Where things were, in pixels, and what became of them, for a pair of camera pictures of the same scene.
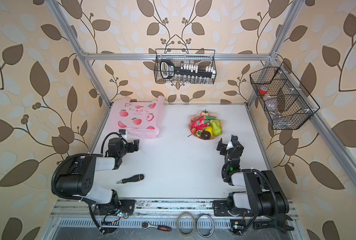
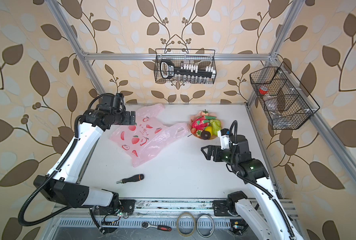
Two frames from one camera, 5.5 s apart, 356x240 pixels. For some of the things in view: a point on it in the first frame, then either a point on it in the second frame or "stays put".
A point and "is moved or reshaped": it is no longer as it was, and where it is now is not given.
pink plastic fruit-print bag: x=139 y=119 is moved or reshaped
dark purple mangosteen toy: x=205 y=135 stays put
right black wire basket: x=283 y=98 stays put
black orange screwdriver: x=137 y=177 stays put
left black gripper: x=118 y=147 → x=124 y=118
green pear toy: x=216 y=128 stays put
